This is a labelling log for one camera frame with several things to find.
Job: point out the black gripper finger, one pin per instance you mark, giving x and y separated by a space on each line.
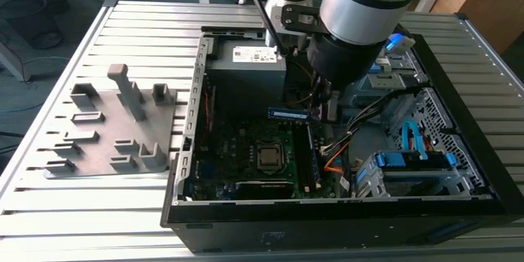
335 105
319 102

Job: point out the blue RAM stick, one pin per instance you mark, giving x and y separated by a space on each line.
287 114

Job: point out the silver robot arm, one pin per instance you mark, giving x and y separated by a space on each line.
360 7

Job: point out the blue drive bay latch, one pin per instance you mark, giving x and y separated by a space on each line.
375 67

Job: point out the grey metal drive cage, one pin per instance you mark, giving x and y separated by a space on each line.
413 176
384 82

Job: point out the grey power supply unit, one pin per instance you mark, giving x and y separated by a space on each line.
245 87

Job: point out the silver CPU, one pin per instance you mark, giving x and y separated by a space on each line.
269 154

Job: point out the hard disk in blue carrier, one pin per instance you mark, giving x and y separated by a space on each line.
391 159

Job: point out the green motherboard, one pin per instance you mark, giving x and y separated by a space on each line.
229 151

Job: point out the black graphics card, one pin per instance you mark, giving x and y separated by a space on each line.
265 190

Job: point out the wooden cabinet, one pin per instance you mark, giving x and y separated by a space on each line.
491 4

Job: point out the black PC case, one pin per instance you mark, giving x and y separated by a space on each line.
327 237

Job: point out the grey parts rack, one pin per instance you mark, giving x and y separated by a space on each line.
111 127

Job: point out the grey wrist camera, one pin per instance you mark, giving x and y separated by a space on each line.
399 42

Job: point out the black camera bracket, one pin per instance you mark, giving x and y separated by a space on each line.
300 18

